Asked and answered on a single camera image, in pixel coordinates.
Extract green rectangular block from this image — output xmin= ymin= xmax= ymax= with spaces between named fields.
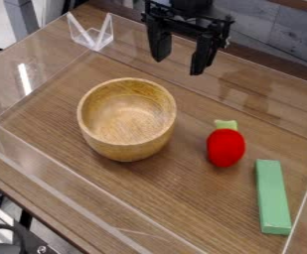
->
xmin=254 ymin=159 xmax=292 ymax=235

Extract black metal bracket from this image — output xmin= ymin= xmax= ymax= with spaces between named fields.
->
xmin=12 ymin=221 xmax=59 ymax=254

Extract wooden bowl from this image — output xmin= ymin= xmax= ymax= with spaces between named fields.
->
xmin=76 ymin=77 xmax=176 ymax=162

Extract red plush fruit green stem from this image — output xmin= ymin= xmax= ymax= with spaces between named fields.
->
xmin=206 ymin=119 xmax=245 ymax=168

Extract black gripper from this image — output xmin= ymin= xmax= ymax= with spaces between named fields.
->
xmin=142 ymin=0 xmax=234 ymax=75

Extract clear acrylic tray walls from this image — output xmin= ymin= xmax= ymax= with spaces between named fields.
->
xmin=0 ymin=9 xmax=307 ymax=254

